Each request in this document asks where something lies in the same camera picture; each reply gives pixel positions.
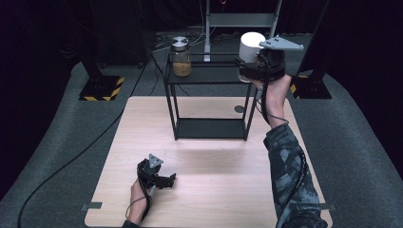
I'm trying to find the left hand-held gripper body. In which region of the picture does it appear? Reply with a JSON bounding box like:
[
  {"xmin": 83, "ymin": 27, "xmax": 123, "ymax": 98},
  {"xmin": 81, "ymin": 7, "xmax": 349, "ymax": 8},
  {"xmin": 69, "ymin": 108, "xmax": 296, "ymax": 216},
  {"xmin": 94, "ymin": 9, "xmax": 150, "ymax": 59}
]
[{"xmin": 136, "ymin": 153, "xmax": 169, "ymax": 192}]

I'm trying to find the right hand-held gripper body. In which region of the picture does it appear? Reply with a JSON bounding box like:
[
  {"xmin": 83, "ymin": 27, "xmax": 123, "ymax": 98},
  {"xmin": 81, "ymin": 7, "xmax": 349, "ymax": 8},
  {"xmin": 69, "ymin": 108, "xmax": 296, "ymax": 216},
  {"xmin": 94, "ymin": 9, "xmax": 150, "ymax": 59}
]
[{"xmin": 251, "ymin": 34, "xmax": 305, "ymax": 83}]

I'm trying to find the white plastic cup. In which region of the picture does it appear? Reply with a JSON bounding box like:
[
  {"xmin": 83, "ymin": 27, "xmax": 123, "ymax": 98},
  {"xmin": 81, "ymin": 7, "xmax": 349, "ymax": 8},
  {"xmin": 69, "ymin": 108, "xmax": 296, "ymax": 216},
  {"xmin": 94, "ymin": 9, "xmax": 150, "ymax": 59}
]
[{"xmin": 237, "ymin": 31, "xmax": 267, "ymax": 84}]

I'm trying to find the black metal shelf rack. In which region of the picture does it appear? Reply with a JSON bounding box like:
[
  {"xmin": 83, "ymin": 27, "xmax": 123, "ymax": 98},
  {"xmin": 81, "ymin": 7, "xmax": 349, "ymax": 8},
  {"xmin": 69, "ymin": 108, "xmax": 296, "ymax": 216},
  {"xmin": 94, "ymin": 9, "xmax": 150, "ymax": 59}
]
[{"xmin": 163, "ymin": 52, "xmax": 263, "ymax": 142}]

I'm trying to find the glass jar with silver lid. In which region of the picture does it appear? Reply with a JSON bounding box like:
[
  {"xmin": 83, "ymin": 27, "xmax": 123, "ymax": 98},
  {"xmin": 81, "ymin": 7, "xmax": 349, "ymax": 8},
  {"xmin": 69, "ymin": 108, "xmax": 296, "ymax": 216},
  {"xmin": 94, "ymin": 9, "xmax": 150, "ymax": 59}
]
[{"xmin": 170, "ymin": 35, "xmax": 193, "ymax": 78}]

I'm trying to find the person's left hand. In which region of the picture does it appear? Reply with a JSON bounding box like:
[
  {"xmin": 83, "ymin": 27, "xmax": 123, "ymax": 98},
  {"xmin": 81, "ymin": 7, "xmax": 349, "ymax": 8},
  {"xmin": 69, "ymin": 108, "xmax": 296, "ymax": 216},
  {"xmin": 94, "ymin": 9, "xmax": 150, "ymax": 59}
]
[{"xmin": 129, "ymin": 179, "xmax": 157, "ymax": 207}]

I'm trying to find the person's right hand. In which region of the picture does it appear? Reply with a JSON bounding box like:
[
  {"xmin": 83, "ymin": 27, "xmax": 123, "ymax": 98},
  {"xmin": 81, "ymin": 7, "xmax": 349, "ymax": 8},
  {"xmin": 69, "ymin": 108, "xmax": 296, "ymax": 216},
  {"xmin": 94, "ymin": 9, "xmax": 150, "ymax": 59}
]
[{"xmin": 249, "ymin": 73, "xmax": 293, "ymax": 103}]

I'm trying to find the black yellow striped stand base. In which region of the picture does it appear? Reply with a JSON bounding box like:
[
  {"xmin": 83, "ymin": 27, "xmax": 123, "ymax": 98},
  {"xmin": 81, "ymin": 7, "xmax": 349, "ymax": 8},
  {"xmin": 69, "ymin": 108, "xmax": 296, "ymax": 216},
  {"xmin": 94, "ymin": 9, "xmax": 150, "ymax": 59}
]
[
  {"xmin": 289, "ymin": 73, "xmax": 333, "ymax": 100},
  {"xmin": 79, "ymin": 75, "xmax": 125, "ymax": 103}
]

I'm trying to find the grey metal stand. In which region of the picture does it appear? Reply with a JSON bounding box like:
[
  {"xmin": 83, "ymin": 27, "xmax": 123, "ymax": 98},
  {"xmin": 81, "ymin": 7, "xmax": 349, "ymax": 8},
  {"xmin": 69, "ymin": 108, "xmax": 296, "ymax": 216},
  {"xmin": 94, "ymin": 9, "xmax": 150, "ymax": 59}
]
[{"xmin": 202, "ymin": 0, "xmax": 283, "ymax": 63}]

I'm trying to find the black wheeled cabinet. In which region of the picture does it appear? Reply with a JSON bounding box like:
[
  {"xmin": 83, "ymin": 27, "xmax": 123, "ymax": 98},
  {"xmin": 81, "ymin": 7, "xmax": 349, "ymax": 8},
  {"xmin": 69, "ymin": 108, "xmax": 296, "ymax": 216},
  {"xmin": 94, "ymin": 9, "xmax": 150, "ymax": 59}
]
[{"xmin": 94, "ymin": 0, "xmax": 151, "ymax": 69}]

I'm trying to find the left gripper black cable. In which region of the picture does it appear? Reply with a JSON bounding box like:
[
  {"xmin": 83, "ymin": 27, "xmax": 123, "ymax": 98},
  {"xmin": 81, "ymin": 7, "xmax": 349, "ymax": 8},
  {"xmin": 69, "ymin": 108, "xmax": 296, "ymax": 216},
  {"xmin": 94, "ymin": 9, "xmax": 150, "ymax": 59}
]
[{"xmin": 125, "ymin": 164, "xmax": 154, "ymax": 221}]

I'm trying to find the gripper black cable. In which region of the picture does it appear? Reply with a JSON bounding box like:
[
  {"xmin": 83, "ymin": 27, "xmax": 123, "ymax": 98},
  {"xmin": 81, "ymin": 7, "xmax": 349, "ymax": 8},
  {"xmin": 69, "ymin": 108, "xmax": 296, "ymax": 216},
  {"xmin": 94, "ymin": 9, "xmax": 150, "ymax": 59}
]
[
  {"xmin": 125, "ymin": 164, "xmax": 154, "ymax": 221},
  {"xmin": 255, "ymin": 56, "xmax": 308, "ymax": 228}
]

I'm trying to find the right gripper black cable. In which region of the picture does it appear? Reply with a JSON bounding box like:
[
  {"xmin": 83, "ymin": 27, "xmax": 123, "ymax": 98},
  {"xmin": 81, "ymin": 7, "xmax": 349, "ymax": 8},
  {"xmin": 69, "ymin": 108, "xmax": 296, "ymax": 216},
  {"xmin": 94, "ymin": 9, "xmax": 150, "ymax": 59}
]
[{"xmin": 255, "ymin": 56, "xmax": 308, "ymax": 228}]

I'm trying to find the bundle of floor cables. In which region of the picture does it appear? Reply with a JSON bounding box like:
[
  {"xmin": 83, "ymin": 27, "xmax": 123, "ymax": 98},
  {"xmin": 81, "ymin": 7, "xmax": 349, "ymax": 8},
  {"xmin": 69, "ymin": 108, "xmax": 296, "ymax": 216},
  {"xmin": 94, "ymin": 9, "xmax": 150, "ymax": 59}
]
[{"xmin": 151, "ymin": 29, "xmax": 207, "ymax": 53}]

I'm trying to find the long black floor cable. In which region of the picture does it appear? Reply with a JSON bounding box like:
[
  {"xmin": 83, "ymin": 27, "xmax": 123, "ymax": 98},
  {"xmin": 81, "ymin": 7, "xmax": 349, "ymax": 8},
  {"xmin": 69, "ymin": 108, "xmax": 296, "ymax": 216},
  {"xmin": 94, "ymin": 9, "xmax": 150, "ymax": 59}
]
[{"xmin": 13, "ymin": 53, "xmax": 165, "ymax": 228}]

